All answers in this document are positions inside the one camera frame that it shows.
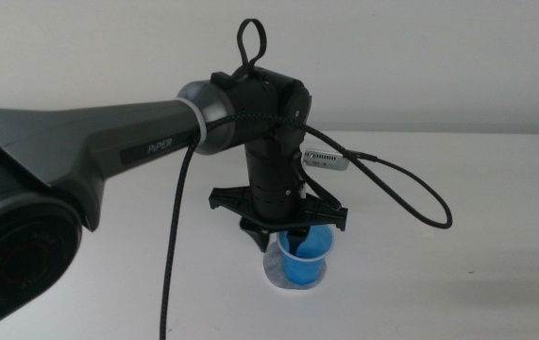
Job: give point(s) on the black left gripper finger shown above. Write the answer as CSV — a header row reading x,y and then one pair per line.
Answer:
x,y
258,233
297,241

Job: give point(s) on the white round cup mat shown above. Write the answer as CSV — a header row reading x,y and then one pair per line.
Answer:
x,y
274,274

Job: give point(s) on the blue plastic cup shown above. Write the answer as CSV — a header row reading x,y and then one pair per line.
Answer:
x,y
304,269

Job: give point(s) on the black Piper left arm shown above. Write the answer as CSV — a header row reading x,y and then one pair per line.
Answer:
x,y
85,137

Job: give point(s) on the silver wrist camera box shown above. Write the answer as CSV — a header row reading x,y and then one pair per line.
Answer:
x,y
325,159

